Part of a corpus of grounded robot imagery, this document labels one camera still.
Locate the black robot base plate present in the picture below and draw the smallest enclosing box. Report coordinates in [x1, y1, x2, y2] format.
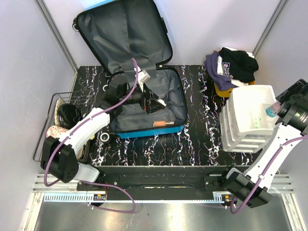
[45, 165, 275, 193]

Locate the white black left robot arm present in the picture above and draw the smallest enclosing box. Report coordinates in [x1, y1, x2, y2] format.
[40, 82, 159, 191]

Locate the white divided organizer tray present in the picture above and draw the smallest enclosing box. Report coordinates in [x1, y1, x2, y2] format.
[219, 85, 276, 153]

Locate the black bowl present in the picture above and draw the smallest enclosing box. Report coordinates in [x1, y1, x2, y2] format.
[57, 103, 79, 128]

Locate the orange plastic basket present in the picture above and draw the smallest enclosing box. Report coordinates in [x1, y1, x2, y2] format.
[214, 80, 256, 98]

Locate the white pink-tipped bottle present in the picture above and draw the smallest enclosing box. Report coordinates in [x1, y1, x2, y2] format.
[265, 101, 281, 117]

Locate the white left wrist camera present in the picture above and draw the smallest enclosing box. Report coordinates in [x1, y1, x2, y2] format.
[134, 68, 151, 84]

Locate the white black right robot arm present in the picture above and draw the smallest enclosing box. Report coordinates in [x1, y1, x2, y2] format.
[218, 79, 308, 215]

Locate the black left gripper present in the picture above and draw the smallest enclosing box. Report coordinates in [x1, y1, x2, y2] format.
[120, 82, 166, 114]

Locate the aluminium frame rail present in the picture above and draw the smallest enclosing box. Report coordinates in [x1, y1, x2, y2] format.
[22, 175, 308, 231]

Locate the purple garment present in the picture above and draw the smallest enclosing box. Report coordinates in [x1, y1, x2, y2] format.
[204, 50, 235, 91]

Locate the pink patterned cup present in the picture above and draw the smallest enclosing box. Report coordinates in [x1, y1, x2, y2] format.
[46, 125, 68, 138]

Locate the black wire dish rack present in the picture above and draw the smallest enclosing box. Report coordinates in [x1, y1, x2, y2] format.
[32, 90, 96, 162]

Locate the brown small tube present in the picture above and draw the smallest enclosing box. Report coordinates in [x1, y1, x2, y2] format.
[153, 121, 174, 128]

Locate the black garment with label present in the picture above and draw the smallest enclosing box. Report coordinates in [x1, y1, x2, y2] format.
[219, 47, 259, 82]

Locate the blue fish-print suitcase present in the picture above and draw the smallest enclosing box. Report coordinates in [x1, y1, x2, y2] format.
[73, 0, 188, 139]

